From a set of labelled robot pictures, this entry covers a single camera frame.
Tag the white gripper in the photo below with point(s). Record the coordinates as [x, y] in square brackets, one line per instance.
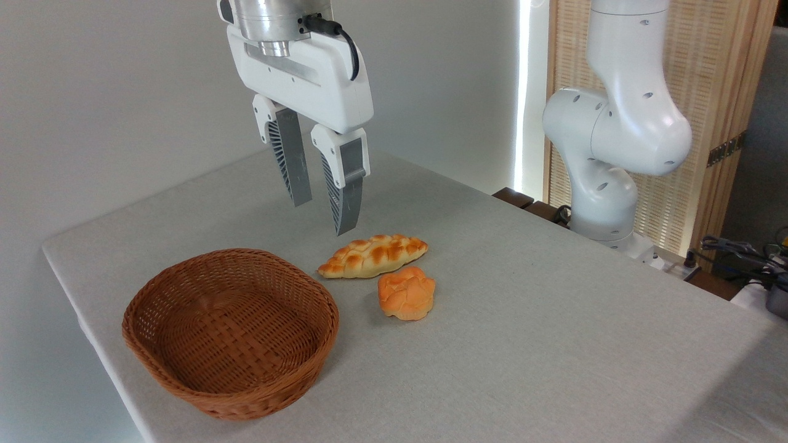
[314, 80]

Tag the round orange bread bun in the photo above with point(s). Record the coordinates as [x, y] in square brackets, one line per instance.
[406, 294]

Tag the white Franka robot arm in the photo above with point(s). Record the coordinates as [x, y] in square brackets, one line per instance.
[628, 123]

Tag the long braided bread loaf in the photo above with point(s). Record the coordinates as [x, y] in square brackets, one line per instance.
[372, 255]

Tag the brown wicker basket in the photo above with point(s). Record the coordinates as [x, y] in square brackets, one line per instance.
[234, 344]

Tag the silver metal wrist flange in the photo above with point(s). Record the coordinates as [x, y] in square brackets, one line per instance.
[271, 18]

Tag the dark brown wooden furniture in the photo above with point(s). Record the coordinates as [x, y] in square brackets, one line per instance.
[514, 198]

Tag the grey tablecloth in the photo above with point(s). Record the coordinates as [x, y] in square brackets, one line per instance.
[523, 344]

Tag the wooden bamboo folding screen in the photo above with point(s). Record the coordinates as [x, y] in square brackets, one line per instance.
[714, 80]

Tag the metal screen hinge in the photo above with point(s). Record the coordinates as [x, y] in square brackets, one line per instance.
[726, 149]

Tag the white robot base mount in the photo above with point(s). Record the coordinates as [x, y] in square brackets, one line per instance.
[643, 251]

